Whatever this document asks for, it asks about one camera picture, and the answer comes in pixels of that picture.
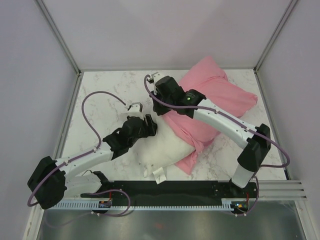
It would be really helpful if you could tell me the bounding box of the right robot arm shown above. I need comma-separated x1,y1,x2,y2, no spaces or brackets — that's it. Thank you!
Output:
145,72,271,198

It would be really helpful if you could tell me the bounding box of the aluminium frame post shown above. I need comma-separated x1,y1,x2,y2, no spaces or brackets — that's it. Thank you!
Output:
253,0,300,74
34,0,82,76

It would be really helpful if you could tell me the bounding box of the right aluminium frame post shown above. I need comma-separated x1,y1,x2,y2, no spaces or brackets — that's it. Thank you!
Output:
253,0,300,74

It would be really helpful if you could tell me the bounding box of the left aluminium frame post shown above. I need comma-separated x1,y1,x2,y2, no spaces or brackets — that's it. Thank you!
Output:
34,0,82,76

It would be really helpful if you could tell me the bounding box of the pink satin pillowcase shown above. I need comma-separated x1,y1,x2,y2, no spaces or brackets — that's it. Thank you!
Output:
162,55,259,176

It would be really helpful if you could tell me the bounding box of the white pillow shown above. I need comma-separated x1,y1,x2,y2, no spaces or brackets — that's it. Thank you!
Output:
134,117,195,178

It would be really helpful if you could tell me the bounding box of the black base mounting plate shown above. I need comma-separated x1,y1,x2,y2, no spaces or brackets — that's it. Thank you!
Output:
79,180,258,207

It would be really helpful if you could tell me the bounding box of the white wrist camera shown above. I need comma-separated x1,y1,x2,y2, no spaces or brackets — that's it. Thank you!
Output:
145,72,165,85
120,102,143,119

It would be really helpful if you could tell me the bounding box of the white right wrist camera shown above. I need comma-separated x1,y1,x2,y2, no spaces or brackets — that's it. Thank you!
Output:
145,72,165,85

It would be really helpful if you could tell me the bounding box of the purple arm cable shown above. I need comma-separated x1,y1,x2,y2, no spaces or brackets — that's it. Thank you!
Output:
143,74,291,218
26,91,132,217

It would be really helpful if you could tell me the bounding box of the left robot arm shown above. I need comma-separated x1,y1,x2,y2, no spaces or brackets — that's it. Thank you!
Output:
27,114,158,210

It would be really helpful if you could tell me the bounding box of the aluminium front rail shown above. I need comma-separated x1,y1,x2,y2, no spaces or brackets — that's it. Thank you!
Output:
259,180,307,201

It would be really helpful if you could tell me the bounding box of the white slotted cable duct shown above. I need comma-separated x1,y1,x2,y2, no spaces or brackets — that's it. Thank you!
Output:
49,199,237,211

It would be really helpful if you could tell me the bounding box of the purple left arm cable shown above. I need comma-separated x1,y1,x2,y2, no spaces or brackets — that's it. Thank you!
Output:
26,91,132,217

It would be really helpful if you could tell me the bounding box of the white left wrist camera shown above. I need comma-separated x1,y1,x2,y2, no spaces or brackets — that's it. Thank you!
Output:
120,102,143,119

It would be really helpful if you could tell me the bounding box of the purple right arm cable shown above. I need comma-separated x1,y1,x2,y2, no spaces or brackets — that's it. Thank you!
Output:
143,74,291,218

